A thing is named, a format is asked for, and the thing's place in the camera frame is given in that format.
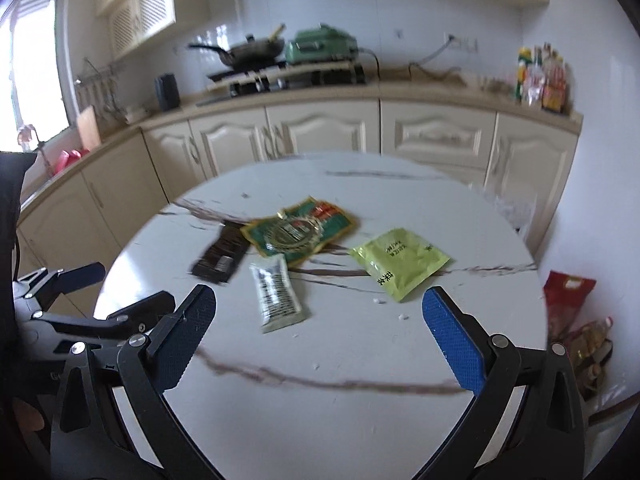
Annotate green gold packet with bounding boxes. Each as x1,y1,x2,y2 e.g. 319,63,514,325
240,196,362,267

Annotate red bag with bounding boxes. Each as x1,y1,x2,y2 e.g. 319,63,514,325
542,270,597,341

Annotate black power cable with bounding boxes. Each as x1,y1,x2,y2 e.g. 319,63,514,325
357,35,463,81

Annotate metal utensil rack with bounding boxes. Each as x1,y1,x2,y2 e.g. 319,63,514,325
75,57,126,121

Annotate small cream lattice door cabinet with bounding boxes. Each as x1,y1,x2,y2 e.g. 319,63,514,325
107,0,177,60

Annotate round white marble table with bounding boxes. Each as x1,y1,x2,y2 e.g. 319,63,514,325
92,152,548,480

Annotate person's left hand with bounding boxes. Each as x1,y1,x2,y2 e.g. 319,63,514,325
10,399,45,433

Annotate black glass gas stove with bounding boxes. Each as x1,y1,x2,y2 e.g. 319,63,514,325
195,67,368,108

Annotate cluster of condiment bottles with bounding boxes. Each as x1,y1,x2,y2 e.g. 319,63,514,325
515,42,571,113

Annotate grey white sachet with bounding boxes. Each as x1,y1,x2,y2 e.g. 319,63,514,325
248,254,308,333

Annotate lime green packet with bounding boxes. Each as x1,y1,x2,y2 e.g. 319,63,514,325
347,227,452,303

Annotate dark brown packet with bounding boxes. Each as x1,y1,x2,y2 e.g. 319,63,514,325
190,222,251,283

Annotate cream lower kitchen cabinets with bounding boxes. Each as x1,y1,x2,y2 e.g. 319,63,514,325
15,95,583,311

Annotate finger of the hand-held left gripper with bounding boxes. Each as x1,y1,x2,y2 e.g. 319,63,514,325
17,261,107,306
107,290,177,333

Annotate wooden cutting board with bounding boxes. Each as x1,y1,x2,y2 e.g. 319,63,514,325
75,105,102,152

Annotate green electric cooking pot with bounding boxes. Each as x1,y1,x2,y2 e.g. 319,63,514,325
285,24,360,63

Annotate kitchen window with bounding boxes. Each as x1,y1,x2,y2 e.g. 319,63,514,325
0,0,71,153

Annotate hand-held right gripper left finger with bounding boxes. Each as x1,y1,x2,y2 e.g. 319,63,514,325
50,284,221,480

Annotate white wall socket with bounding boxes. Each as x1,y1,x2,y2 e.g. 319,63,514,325
445,32,478,53

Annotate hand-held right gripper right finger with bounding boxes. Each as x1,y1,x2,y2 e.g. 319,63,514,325
412,286,586,480

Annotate black kettle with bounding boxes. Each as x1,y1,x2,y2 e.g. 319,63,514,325
154,73,181,111

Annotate metal faucet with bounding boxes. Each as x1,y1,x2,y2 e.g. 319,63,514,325
17,122,51,178

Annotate red drain basket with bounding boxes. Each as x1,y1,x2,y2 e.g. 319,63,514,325
50,147,83,176

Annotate black wok with lid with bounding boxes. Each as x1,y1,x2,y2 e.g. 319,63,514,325
187,24,288,72

